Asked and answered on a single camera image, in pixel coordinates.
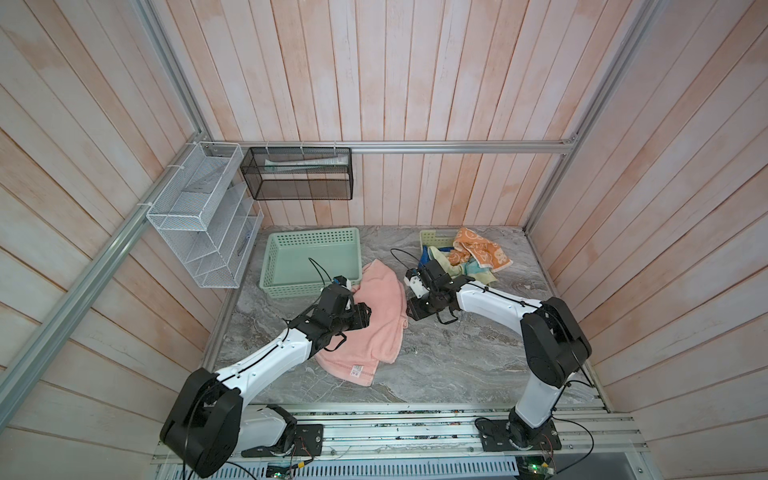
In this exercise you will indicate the light green yellow towel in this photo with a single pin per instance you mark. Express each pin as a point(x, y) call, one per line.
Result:
point(470, 268)

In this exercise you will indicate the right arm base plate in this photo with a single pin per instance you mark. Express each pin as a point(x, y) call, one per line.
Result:
point(506, 435)

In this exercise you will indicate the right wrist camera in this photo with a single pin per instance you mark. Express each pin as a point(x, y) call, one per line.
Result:
point(416, 282)

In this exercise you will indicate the aluminium rail frame front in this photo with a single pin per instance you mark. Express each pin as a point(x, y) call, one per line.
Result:
point(442, 441)

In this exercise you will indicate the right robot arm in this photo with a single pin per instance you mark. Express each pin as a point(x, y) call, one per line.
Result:
point(555, 349)

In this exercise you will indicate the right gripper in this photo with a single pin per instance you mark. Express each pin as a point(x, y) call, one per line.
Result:
point(414, 310)

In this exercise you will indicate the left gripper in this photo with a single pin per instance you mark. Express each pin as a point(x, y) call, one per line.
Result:
point(359, 315)

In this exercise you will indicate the white wire mesh shelf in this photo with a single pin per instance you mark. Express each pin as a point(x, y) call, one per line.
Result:
point(206, 215)

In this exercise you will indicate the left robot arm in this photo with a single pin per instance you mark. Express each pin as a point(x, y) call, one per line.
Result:
point(208, 424)

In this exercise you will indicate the yellow-green plastic basket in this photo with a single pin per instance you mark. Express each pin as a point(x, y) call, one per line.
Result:
point(439, 238)

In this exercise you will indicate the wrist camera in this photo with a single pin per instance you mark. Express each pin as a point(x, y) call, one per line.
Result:
point(416, 282)
point(343, 283)

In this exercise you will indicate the black wire mesh basket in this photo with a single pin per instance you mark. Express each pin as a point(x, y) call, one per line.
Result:
point(299, 173)

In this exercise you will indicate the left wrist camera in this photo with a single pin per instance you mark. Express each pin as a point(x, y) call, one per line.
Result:
point(343, 283)

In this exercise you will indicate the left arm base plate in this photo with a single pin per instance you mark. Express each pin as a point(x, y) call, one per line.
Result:
point(301, 440)

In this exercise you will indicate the blue towel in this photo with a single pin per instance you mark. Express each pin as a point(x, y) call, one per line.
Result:
point(425, 256)

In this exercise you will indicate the mint green plastic basket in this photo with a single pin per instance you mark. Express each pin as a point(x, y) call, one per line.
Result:
point(301, 263)

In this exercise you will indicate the pink towel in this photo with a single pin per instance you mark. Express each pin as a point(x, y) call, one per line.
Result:
point(357, 360)

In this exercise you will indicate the orange patterned towel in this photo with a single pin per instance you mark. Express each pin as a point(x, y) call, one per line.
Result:
point(468, 245)

